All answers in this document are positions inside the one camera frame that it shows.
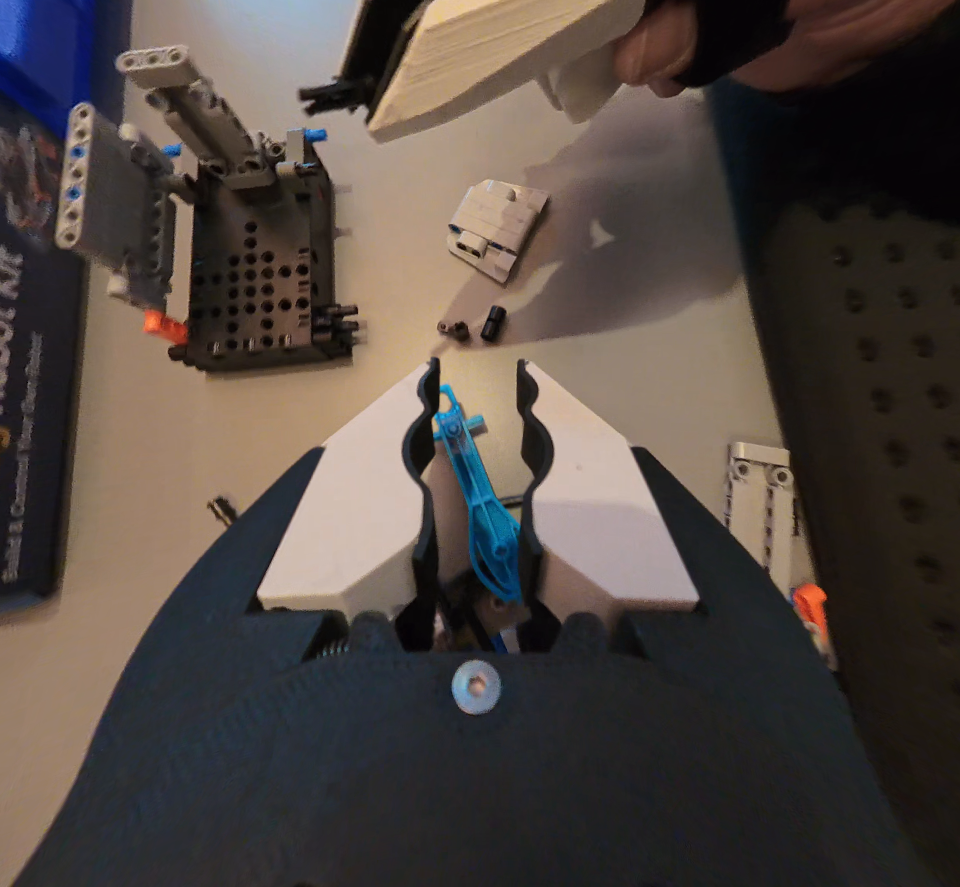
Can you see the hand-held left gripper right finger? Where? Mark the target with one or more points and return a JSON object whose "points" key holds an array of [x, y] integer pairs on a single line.
{"points": [[615, 527]]}

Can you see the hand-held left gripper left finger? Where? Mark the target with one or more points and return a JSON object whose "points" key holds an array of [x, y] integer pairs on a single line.
{"points": [[338, 527]]}

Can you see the blue plastic bin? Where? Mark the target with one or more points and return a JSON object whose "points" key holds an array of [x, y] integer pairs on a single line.
{"points": [[53, 17]]}

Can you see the person's right hand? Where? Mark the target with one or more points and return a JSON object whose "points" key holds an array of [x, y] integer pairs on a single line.
{"points": [[870, 2]]}

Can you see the orange holed beam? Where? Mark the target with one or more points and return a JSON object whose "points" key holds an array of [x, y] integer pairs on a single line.
{"points": [[810, 614]]}

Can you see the small grey nut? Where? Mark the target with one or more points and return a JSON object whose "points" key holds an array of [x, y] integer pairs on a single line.
{"points": [[453, 328]]}

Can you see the short black pin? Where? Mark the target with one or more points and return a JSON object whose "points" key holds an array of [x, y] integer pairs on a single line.
{"points": [[492, 323]]}

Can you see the black perforated panel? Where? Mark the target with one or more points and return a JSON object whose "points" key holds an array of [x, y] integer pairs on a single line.
{"points": [[870, 452]]}

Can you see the robot kit box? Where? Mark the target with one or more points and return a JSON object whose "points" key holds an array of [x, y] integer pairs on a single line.
{"points": [[38, 377]]}

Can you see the cyan frame piece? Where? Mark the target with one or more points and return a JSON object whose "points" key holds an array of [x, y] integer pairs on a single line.
{"points": [[477, 505]]}

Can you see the grey frame piece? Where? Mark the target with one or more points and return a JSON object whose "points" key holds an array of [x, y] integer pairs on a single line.
{"points": [[762, 505]]}

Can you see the black base plate assembly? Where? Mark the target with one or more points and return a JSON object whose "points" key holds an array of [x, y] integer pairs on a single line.
{"points": [[255, 257]]}

